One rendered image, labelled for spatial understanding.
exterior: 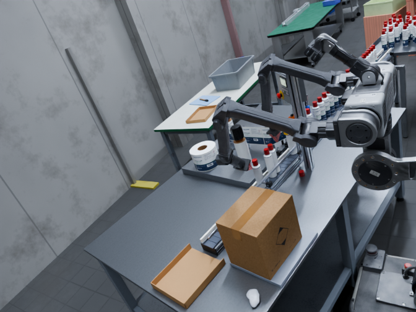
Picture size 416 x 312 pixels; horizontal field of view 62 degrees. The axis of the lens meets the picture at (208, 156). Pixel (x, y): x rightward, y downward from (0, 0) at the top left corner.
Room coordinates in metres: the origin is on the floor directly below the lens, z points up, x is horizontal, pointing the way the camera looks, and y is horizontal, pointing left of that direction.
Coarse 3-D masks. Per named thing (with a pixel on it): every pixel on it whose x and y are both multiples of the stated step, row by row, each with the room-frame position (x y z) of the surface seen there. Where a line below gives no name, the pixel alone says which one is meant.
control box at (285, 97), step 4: (276, 72) 2.01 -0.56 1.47; (280, 72) 1.97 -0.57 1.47; (276, 76) 2.03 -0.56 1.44; (284, 76) 1.90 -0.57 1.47; (300, 80) 1.88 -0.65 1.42; (280, 84) 1.98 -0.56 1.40; (300, 84) 1.88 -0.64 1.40; (304, 84) 1.88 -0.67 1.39; (280, 88) 2.00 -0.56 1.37; (300, 88) 1.87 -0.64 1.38; (304, 88) 1.88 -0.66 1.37; (280, 92) 2.01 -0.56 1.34; (288, 92) 1.88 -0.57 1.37; (300, 92) 1.87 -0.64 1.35; (304, 92) 1.88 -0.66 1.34; (284, 96) 1.96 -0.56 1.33; (288, 96) 1.89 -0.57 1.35; (304, 96) 1.88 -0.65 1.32; (284, 100) 1.98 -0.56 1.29; (288, 100) 1.91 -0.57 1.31; (304, 100) 1.88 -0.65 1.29
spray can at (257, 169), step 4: (252, 160) 1.78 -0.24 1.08; (256, 160) 1.76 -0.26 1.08; (256, 164) 1.76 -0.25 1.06; (256, 168) 1.75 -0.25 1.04; (260, 168) 1.76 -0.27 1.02; (256, 172) 1.75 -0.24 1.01; (260, 172) 1.75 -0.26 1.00; (256, 176) 1.76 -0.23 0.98; (260, 176) 1.75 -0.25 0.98; (256, 180) 1.76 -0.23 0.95; (260, 180) 1.75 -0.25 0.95; (264, 184) 1.76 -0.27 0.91; (264, 188) 1.75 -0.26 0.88
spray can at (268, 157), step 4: (268, 148) 1.85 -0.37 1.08; (264, 152) 1.84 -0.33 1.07; (268, 152) 1.84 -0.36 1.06; (264, 156) 1.85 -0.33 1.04; (268, 156) 1.83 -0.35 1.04; (268, 160) 1.83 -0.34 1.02; (272, 160) 1.83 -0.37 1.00; (268, 164) 1.83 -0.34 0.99; (272, 164) 1.83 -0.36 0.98; (268, 168) 1.84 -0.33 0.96; (268, 172) 1.85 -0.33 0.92; (272, 172) 1.83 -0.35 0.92; (272, 176) 1.83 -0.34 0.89; (276, 176) 1.83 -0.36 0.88
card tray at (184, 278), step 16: (176, 256) 1.45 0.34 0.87; (192, 256) 1.45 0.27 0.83; (208, 256) 1.41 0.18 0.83; (160, 272) 1.38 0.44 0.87; (176, 272) 1.38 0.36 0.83; (192, 272) 1.34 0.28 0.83; (208, 272) 1.30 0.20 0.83; (160, 288) 1.27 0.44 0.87; (176, 288) 1.27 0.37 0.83; (192, 288) 1.24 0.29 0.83
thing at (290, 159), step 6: (288, 156) 2.01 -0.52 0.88; (294, 156) 1.99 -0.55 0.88; (282, 162) 1.97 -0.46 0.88; (288, 162) 1.94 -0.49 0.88; (282, 168) 1.90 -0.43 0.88; (270, 180) 1.82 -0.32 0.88; (216, 234) 1.50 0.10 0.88; (210, 240) 1.47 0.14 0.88; (216, 240) 1.45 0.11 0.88; (210, 246) 1.42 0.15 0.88
